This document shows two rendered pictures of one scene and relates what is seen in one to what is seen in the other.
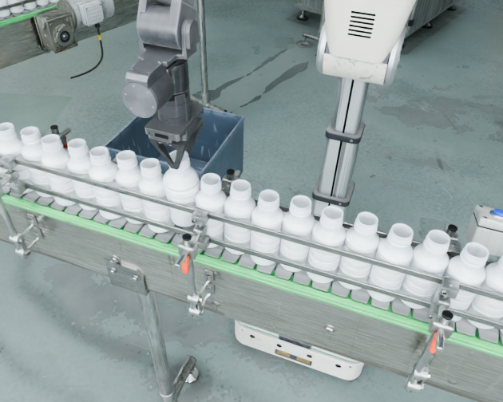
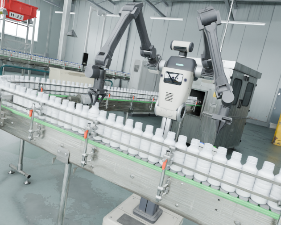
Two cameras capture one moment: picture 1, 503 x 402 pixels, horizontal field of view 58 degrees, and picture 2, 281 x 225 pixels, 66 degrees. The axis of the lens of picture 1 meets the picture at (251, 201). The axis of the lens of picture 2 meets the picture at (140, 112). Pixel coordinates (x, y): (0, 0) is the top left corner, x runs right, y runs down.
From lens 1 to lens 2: 0.64 m
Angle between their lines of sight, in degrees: 33
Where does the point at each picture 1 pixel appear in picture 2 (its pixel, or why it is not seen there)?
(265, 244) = (115, 135)
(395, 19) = (179, 96)
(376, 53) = (173, 106)
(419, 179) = not seen: hidden behind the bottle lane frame
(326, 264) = (134, 143)
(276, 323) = (113, 175)
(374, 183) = not seen: hidden behind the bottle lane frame
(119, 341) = not seen: outside the picture
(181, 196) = (92, 115)
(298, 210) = (128, 121)
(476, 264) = (182, 140)
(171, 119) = (96, 86)
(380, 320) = (150, 168)
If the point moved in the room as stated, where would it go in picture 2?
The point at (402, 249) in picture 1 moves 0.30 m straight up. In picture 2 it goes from (159, 135) to (172, 72)
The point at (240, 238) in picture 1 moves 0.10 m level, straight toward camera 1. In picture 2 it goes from (107, 135) to (102, 139)
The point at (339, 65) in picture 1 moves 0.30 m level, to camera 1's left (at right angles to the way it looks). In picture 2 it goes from (161, 110) to (124, 102)
